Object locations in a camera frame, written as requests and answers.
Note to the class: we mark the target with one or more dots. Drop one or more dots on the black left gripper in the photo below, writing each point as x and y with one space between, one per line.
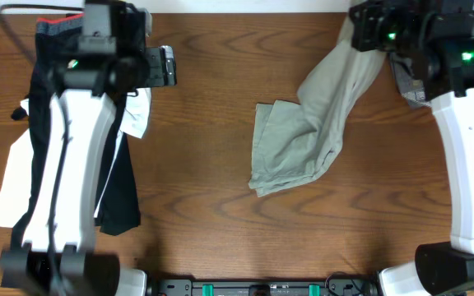
162 70

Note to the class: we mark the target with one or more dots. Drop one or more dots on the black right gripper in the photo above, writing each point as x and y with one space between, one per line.
368 19

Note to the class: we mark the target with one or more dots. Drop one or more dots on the khaki green shorts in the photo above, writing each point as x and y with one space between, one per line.
296 143

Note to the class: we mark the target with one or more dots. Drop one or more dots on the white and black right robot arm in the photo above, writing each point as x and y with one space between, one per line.
437 38

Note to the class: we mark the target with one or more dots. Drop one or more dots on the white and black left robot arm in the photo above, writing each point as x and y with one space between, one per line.
57 254

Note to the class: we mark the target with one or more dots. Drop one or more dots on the folded grey shorts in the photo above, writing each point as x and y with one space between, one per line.
411 90

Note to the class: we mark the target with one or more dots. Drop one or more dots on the black pants with red waistband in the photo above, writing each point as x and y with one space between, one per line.
117 210

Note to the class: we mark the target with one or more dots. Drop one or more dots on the white garment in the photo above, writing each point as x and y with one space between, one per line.
15 190

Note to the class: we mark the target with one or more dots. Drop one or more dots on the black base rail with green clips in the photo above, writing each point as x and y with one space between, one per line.
341 285

